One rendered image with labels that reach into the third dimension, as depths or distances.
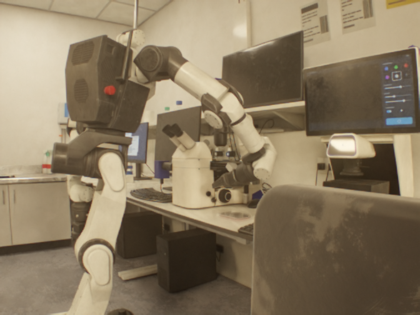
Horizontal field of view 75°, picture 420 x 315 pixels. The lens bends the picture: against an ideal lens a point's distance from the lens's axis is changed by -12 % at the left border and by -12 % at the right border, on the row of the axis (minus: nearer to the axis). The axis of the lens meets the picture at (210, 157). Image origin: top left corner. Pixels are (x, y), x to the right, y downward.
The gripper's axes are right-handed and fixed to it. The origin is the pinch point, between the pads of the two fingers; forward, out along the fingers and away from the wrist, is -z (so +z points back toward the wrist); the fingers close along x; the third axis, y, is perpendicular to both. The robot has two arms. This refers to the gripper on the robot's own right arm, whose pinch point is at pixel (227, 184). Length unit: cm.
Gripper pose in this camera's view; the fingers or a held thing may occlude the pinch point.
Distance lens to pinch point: 129.2
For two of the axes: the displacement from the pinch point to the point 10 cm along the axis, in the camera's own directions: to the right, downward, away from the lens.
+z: 5.8, -4.0, -7.1
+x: -7.9, -0.7, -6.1
